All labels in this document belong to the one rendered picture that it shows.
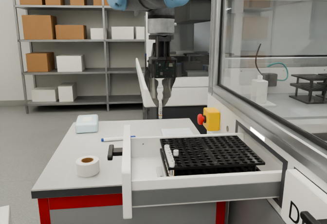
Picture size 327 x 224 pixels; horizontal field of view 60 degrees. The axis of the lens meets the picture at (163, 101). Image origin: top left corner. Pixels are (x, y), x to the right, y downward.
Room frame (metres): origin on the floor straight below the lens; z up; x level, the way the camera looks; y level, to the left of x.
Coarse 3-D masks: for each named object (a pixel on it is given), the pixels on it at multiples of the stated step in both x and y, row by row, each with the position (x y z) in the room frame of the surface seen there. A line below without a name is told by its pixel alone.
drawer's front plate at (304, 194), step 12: (288, 180) 0.50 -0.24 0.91; (300, 180) 0.46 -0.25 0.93; (288, 192) 0.49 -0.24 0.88; (300, 192) 0.46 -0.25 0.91; (312, 192) 0.43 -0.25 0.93; (324, 192) 0.42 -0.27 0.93; (288, 204) 0.49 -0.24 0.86; (300, 204) 0.45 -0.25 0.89; (312, 204) 0.42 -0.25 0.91; (324, 204) 0.40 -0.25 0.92; (288, 216) 0.48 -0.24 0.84; (324, 216) 0.39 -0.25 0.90
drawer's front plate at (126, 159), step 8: (128, 128) 0.74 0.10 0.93; (128, 136) 0.68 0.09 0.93; (128, 144) 0.63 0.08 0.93; (128, 152) 0.58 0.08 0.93; (128, 160) 0.54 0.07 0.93; (128, 168) 0.51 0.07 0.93; (128, 176) 0.50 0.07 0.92; (128, 184) 0.50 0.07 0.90; (128, 192) 0.50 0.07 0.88; (128, 200) 0.50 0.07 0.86; (128, 208) 0.50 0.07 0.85; (128, 216) 0.50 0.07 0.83
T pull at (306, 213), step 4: (300, 212) 0.40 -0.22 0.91; (304, 212) 0.39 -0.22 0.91; (308, 212) 0.39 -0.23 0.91; (300, 216) 0.39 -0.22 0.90; (304, 216) 0.38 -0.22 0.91; (308, 216) 0.38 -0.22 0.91; (312, 216) 0.38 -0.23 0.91; (304, 220) 0.38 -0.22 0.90; (308, 220) 0.37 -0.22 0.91; (312, 220) 0.37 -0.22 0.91; (316, 220) 0.37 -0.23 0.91; (320, 220) 0.37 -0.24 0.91; (324, 220) 0.37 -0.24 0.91
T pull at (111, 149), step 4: (112, 144) 0.67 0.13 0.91; (112, 148) 0.64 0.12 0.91; (116, 148) 0.65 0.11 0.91; (120, 148) 0.65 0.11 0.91; (108, 152) 0.62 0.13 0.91; (112, 152) 0.62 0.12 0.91; (116, 152) 0.63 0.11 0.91; (120, 152) 0.63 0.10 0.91; (108, 156) 0.60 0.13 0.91; (112, 156) 0.61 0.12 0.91
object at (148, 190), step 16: (144, 144) 0.76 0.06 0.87; (160, 144) 0.77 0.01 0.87; (256, 144) 0.71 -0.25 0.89; (144, 160) 0.73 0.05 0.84; (160, 160) 0.73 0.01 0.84; (272, 160) 0.62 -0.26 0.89; (144, 176) 0.64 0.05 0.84; (176, 176) 0.54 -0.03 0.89; (192, 176) 0.54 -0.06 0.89; (208, 176) 0.54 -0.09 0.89; (224, 176) 0.54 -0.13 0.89; (240, 176) 0.54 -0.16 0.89; (256, 176) 0.55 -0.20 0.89; (272, 176) 0.55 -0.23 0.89; (144, 192) 0.52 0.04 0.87; (160, 192) 0.52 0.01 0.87; (176, 192) 0.53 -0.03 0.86; (192, 192) 0.53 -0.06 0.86; (208, 192) 0.53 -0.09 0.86; (224, 192) 0.54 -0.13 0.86; (240, 192) 0.54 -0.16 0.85; (256, 192) 0.55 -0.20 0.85; (272, 192) 0.55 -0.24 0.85
